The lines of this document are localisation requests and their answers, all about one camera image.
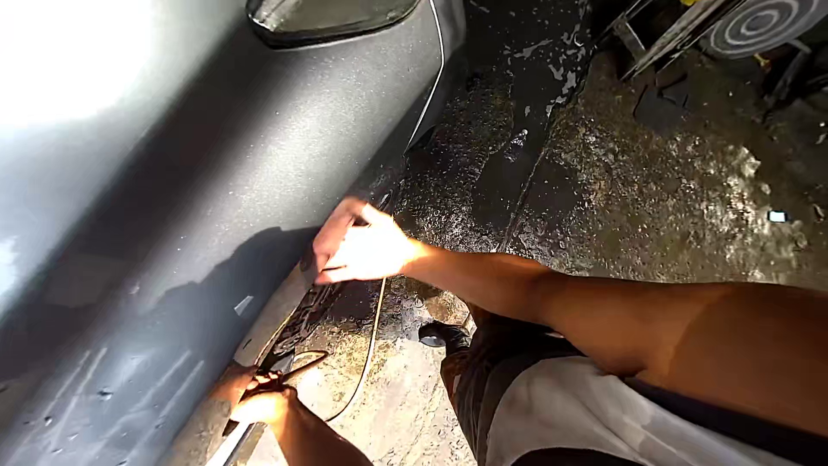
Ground person's left hand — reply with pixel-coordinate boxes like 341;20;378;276
230;370;298;426

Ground person's legs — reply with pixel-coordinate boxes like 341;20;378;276
418;304;586;466

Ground round grey ringed object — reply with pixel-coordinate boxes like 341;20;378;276
700;0;828;60

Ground dark curved hose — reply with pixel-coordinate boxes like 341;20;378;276
249;350;330;394

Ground person's right hand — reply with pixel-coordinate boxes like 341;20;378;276
312;197;420;286

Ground grey car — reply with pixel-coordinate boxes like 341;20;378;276
0;0;467;466

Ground weathered wooden plank frame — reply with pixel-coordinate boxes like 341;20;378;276
598;0;748;82

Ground person's right forearm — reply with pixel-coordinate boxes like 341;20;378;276
404;239;828;438

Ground person's body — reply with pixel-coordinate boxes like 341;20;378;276
485;355;828;466

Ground person's left forearm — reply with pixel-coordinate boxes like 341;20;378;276
275;396;375;466

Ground thin yellow hose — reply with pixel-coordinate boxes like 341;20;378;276
325;277;388;423

